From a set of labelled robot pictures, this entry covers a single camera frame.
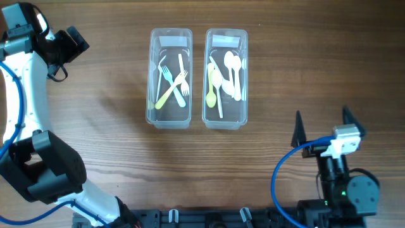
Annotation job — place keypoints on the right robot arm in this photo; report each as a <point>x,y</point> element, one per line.
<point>349,195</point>

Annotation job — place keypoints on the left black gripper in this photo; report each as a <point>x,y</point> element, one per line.
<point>73,49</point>

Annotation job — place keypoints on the white spoon long handle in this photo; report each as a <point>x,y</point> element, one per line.
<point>228,61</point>

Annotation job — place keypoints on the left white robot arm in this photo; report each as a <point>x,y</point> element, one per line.
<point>34,160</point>

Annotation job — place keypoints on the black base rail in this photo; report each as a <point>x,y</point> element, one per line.
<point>221,218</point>

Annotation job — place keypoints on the left clear plastic container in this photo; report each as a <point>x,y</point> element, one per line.
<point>176,44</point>

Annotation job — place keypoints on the white spoon thin handle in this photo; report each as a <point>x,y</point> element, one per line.
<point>226,85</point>

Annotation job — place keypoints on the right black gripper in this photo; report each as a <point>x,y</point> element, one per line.
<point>299,135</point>

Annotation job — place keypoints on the clear plastic container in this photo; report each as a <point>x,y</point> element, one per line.
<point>176,44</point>
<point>235,113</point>

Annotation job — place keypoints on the right clear plastic container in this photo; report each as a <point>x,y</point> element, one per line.
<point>235,113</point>

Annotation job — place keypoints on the white plastic spoon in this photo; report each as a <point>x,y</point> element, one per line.
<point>237,64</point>

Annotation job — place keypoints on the cream white spoon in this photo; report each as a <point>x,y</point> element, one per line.
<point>217,82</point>

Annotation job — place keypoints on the yellow plastic fork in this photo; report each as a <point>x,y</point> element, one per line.
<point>178,80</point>

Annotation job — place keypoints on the light blue plastic fork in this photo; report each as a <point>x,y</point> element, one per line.
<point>169,77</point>

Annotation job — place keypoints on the yellow plastic spoon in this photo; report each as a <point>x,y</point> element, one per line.
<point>211,96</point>

